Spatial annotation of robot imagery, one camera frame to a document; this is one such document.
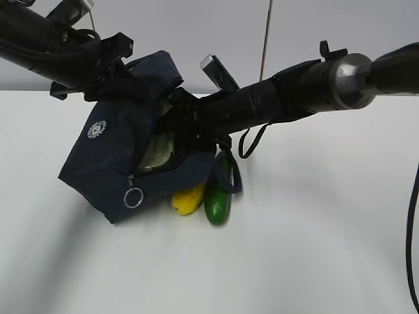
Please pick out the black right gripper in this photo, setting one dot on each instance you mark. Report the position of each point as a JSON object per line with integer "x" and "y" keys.
{"x": 182, "y": 120}

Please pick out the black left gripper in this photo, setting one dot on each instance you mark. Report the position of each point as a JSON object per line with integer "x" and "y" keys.
{"x": 105, "y": 77}

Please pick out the yellow lemon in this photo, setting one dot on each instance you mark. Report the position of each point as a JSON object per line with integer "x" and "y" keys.
{"x": 187, "y": 201}

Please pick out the dark blue lunch bag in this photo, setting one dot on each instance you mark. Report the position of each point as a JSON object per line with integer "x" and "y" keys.
{"x": 104, "y": 163}

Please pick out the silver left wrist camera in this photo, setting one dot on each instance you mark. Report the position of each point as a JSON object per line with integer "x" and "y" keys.
{"x": 70, "y": 11}

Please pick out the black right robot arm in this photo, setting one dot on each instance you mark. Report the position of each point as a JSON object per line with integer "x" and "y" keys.
{"x": 338, "y": 81}

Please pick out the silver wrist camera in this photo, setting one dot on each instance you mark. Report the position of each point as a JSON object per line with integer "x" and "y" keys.
{"x": 70, "y": 11}
{"x": 218, "y": 74}

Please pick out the green lid glass container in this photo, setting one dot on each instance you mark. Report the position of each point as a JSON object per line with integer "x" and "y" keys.
{"x": 161, "y": 145}

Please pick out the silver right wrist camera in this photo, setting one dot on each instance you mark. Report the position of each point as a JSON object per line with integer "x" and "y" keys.
{"x": 218, "y": 74}

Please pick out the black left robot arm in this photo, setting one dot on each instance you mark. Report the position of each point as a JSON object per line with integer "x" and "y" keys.
{"x": 75, "y": 60}

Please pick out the green cucumber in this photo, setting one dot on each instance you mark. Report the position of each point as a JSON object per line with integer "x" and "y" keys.
{"x": 216, "y": 199}

